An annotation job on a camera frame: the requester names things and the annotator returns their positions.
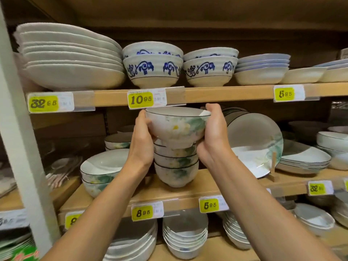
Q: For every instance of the stack of large white dishes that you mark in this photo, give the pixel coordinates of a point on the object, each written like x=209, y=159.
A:
x=76, y=77

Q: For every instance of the white price tag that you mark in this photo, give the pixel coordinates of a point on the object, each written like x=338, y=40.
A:
x=13, y=220

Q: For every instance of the row of black-rimmed floral plates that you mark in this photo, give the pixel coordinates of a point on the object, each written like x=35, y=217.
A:
x=252, y=138

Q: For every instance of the person's right forearm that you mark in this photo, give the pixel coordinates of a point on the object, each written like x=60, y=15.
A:
x=272, y=220

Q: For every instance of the wooden plate rack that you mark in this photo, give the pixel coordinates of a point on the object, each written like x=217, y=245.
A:
x=273, y=168

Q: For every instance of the stack of pale green plates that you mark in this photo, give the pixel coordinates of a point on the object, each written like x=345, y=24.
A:
x=13, y=245

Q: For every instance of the bundle of pink ceramic spoons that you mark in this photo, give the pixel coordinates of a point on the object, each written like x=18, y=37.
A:
x=62, y=171

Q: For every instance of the blue patterned white bowl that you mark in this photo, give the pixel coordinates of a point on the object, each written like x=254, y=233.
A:
x=208, y=81
x=152, y=46
x=153, y=81
x=210, y=51

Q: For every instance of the stack of large white bowls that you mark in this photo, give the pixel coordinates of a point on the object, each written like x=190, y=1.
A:
x=136, y=241

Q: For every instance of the green sign price tag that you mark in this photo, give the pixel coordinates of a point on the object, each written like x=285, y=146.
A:
x=25, y=255

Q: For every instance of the person's left forearm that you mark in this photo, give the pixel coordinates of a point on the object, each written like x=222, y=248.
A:
x=92, y=220

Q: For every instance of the person's right hand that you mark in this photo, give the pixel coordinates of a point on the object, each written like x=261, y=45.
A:
x=216, y=141

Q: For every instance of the person's left hand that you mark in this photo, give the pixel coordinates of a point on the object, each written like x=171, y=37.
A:
x=141, y=149

